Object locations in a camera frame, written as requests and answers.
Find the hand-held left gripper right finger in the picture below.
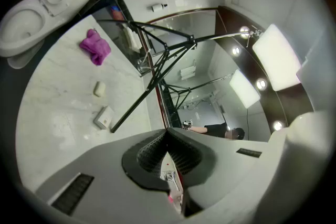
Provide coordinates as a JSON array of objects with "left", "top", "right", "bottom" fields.
[{"left": 167, "top": 127, "right": 271, "bottom": 218}]

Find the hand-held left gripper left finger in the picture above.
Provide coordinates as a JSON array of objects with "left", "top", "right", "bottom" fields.
[{"left": 35, "top": 129, "right": 184, "bottom": 224}]

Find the small white box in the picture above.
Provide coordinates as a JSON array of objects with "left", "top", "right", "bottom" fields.
[{"left": 93, "top": 105, "right": 116, "bottom": 130}]

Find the black tripod stand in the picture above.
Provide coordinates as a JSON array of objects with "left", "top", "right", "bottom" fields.
[{"left": 97, "top": 19, "right": 263, "bottom": 134}]

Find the small cream bar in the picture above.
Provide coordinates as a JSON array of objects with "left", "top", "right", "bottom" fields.
[{"left": 93, "top": 81, "right": 107, "bottom": 98}]

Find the large wood-framed mirror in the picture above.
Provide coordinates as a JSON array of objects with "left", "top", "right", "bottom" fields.
[{"left": 132, "top": 7, "right": 276, "bottom": 143}]

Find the clear glass tumbler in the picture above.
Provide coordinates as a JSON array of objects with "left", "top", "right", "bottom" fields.
[{"left": 136, "top": 56, "right": 152, "bottom": 74}]

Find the white light panel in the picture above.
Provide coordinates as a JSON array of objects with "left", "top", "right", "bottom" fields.
[{"left": 251, "top": 24, "right": 302, "bottom": 92}]

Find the purple cloth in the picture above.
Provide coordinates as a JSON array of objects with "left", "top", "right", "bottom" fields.
[{"left": 79, "top": 28, "right": 112, "bottom": 66}]

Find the orange blue bag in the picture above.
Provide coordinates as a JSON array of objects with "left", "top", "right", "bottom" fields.
[{"left": 110, "top": 5, "right": 127, "bottom": 21}]

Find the white toilet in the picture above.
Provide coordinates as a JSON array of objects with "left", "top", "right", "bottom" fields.
[{"left": 0, "top": 0, "right": 96, "bottom": 69}]

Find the wall paper roll holder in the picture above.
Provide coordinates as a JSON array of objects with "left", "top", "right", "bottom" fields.
[{"left": 151, "top": 3, "right": 169, "bottom": 13}]

